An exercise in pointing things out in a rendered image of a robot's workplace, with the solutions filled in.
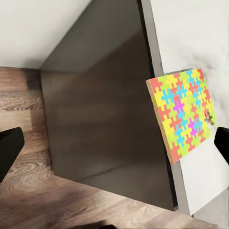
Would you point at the jigsaw puzzle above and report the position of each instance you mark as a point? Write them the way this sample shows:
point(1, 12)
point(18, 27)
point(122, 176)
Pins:
point(182, 103)

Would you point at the desk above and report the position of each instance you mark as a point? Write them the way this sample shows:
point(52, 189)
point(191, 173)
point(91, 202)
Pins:
point(102, 127)

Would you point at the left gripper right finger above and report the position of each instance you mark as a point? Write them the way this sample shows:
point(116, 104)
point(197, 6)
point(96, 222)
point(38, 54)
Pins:
point(222, 142)

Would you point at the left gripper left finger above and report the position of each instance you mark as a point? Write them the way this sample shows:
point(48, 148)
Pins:
point(11, 143)

